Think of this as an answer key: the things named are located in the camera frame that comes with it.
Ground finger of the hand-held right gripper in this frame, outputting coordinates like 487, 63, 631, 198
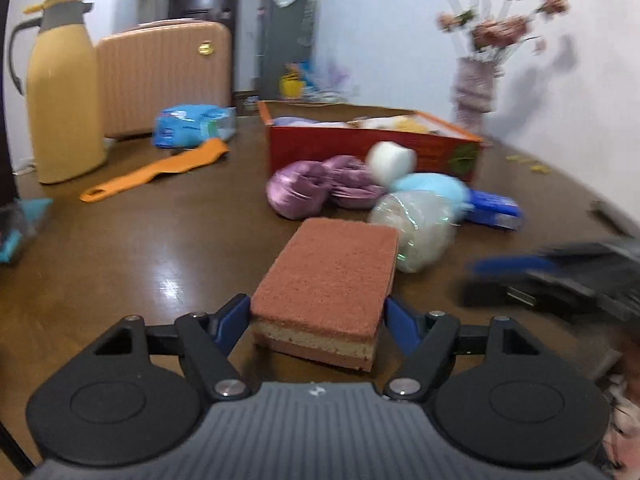
467, 254, 556, 277
462, 279, 545, 312

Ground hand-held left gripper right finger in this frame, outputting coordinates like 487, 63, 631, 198
382, 296, 543, 403

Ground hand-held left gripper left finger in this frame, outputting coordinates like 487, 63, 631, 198
92, 294, 251, 402

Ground brown layered sponge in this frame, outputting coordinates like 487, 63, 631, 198
250, 217, 401, 374

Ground light blue fluffy cloth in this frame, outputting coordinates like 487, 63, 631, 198
389, 172, 472, 222

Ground red cardboard box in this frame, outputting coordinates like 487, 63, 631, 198
257, 100, 485, 184

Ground yellow white plush toy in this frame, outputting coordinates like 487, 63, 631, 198
350, 114, 437, 135

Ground blue white small box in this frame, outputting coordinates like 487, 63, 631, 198
466, 189, 524, 231

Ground scattered yellow petals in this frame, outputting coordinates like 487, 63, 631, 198
506, 154, 552, 176

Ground purple satin scrunchie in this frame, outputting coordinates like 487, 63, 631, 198
324, 154, 387, 210
266, 159, 332, 220

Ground white foam roll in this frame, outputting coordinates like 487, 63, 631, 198
365, 140, 417, 186

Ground orange plastic shoehorn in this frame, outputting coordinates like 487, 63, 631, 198
80, 138, 230, 205

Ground pink textured vase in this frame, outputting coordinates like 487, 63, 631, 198
449, 57, 497, 134

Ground blue tissue packet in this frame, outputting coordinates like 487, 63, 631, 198
152, 104, 237, 149

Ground teal plastic packet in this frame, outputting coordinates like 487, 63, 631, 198
0, 197, 54, 265

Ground dried pink roses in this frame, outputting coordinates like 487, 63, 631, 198
423, 0, 571, 57

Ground yellow bucket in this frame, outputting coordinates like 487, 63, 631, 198
279, 72, 306, 100

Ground pink ribbed suitcase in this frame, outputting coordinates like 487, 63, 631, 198
94, 18, 234, 140

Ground yellow thermos jug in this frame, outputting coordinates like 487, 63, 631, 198
9, 0, 109, 186

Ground grey cabinet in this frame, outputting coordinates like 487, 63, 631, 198
257, 0, 321, 101

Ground dark brown entrance door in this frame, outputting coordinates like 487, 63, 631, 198
167, 0, 241, 94

